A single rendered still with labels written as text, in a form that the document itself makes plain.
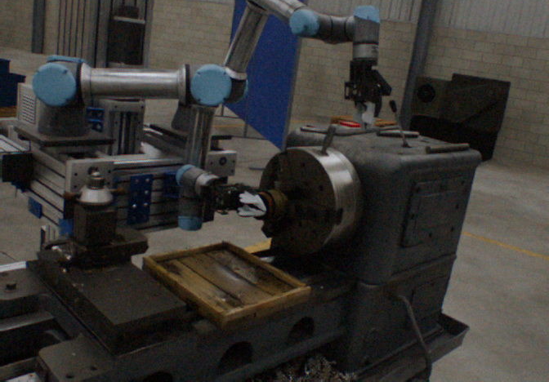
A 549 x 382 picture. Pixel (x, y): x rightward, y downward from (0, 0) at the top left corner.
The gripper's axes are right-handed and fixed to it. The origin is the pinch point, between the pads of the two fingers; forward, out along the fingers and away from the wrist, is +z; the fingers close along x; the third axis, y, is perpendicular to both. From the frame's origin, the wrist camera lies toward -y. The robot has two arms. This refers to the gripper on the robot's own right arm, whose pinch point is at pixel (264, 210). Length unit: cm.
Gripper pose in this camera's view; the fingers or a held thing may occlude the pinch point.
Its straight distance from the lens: 141.8
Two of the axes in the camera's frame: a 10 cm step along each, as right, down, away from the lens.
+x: 1.4, -9.6, -2.3
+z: 6.8, 2.6, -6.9
